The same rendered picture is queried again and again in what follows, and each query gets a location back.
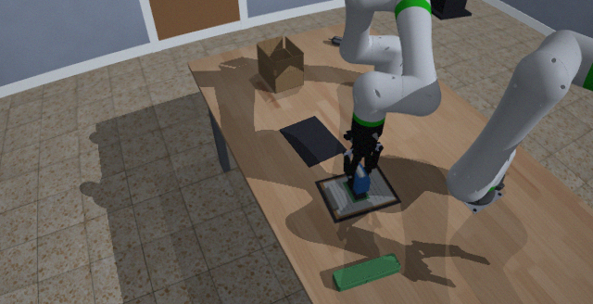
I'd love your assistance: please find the green pencil case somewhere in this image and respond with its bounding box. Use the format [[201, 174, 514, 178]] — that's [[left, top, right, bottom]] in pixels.
[[333, 253, 401, 292]]

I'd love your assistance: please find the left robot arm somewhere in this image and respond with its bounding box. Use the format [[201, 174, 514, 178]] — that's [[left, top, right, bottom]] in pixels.
[[447, 30, 593, 206]]

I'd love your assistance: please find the brown cardboard box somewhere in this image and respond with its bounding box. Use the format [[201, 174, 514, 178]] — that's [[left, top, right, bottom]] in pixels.
[[257, 36, 304, 94]]

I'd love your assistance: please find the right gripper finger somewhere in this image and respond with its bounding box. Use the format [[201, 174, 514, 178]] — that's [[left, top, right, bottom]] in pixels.
[[363, 142, 384, 175], [342, 148, 364, 189]]

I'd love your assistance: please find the dark grey mat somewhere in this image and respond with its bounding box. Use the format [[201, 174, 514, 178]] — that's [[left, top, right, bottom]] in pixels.
[[279, 116, 347, 167]]

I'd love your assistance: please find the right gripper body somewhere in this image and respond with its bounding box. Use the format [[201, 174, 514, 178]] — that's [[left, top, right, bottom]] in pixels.
[[350, 134, 378, 157]]

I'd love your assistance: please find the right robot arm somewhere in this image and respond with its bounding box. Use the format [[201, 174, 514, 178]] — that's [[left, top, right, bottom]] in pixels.
[[339, 0, 442, 143]]

